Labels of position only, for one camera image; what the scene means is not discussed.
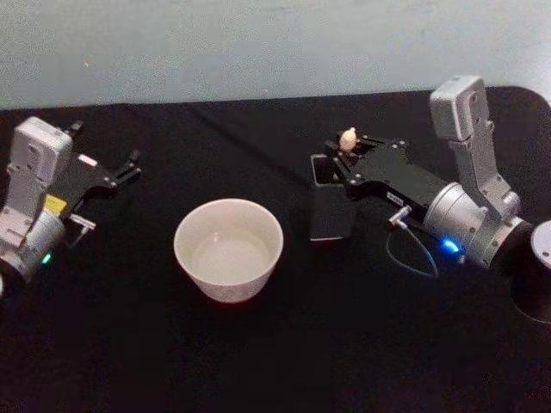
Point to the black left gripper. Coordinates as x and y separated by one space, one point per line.
92 176

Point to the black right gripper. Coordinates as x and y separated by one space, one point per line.
396 172

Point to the small cream lump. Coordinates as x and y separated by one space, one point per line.
348 139

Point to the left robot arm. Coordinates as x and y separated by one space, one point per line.
30 172

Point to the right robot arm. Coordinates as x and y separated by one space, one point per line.
478 180

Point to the black open box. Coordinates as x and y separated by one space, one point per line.
331 211

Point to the white ceramic bowl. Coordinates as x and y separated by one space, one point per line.
228 254

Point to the black table cloth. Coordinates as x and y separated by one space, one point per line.
275 344

